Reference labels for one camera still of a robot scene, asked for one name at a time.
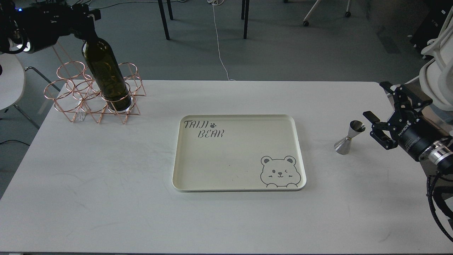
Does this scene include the white floor cable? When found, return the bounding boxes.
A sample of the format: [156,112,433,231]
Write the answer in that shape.
[207,0,236,81]

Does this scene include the black table leg left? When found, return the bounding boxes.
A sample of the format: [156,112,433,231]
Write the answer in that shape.
[157,0,174,40]

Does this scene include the black floor cables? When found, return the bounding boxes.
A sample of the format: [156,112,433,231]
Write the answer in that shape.
[35,0,160,11]

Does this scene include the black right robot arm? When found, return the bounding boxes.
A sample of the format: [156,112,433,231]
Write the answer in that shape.
[363,82,453,240]

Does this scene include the black table leg right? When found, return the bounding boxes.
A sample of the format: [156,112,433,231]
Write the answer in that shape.
[241,0,250,39]

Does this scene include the white office chair right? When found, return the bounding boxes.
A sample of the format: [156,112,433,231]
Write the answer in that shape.
[419,9,453,112]

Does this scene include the black table leg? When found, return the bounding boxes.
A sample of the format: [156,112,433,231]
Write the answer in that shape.
[241,0,250,39]
[157,0,174,40]

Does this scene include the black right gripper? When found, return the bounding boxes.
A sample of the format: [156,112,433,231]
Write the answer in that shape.
[363,82,448,162]

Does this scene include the steel double jigger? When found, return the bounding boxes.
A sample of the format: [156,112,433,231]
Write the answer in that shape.
[334,120,366,155]

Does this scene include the dark green wine bottle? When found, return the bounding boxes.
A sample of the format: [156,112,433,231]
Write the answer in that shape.
[82,31,132,112]

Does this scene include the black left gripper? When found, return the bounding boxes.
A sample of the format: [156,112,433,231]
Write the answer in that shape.
[21,4,101,53]

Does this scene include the black equipment case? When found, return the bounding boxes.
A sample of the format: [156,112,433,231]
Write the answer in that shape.
[410,0,453,53]

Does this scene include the cream bear serving tray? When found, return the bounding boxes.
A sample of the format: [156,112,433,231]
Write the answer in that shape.
[172,114,307,192]

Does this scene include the white rolling chair base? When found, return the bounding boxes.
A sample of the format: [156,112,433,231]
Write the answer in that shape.
[302,0,353,27]

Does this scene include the copper wire bottle rack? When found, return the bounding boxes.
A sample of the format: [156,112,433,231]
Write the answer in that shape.
[44,43,146,124]

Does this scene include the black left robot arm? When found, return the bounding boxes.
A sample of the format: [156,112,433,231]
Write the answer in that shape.
[1,0,101,55]

